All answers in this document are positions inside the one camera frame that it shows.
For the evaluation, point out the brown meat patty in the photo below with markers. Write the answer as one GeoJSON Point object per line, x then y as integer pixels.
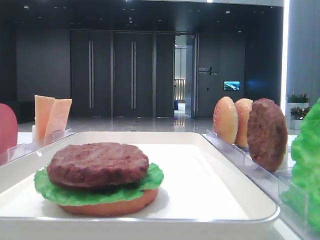
{"type": "Point", "coordinates": [97, 165]}
{"type": "Point", "coordinates": [267, 134]}

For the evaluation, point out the green lettuce leaf on tray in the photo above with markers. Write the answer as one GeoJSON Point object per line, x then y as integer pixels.
{"type": "Point", "coordinates": [80, 197]}

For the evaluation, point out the bottom bun under lettuce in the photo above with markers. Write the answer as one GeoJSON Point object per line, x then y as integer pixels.
{"type": "Point", "coordinates": [115, 209]}

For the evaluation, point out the orange cheese slice right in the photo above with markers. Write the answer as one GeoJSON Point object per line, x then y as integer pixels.
{"type": "Point", "coordinates": [58, 116]}

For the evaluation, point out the orange cheese slice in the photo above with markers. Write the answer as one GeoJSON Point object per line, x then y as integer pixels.
{"type": "Point", "coordinates": [43, 106]}
{"type": "Point", "coordinates": [58, 116]}

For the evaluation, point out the orange cheese slice left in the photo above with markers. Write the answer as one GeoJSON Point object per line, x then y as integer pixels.
{"type": "Point", "coordinates": [43, 106]}

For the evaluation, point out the upright red tomato slice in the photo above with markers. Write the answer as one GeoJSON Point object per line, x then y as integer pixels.
{"type": "Point", "coordinates": [8, 128]}

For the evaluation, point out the upright green lettuce leaf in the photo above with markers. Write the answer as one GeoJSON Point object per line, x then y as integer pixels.
{"type": "Point", "coordinates": [306, 160]}

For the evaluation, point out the sesame bun half left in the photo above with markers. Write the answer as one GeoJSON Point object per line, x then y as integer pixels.
{"type": "Point", "coordinates": [225, 120]}

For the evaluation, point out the sesame bun half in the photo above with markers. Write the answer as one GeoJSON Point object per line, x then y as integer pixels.
{"type": "Point", "coordinates": [225, 120]}
{"type": "Point", "coordinates": [243, 107]}

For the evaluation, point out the sesame bun half right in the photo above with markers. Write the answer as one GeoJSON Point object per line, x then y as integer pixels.
{"type": "Point", "coordinates": [243, 107]}

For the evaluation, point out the white rectangular metal tray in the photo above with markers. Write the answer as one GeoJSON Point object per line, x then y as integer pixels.
{"type": "Point", "coordinates": [203, 196]}

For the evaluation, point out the clear acrylic rack left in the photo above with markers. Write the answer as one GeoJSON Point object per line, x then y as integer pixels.
{"type": "Point", "coordinates": [21, 150]}

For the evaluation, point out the clear acrylic rack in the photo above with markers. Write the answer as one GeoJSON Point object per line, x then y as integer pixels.
{"type": "Point", "coordinates": [272, 184]}
{"type": "Point", "coordinates": [21, 150]}

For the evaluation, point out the clear acrylic rack right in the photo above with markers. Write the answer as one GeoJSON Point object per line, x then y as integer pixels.
{"type": "Point", "coordinates": [272, 184]}

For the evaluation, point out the potted plants white planter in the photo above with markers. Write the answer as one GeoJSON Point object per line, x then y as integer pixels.
{"type": "Point", "coordinates": [297, 107]}

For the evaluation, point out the wall mounted screen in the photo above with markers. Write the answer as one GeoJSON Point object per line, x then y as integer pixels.
{"type": "Point", "coordinates": [231, 85]}

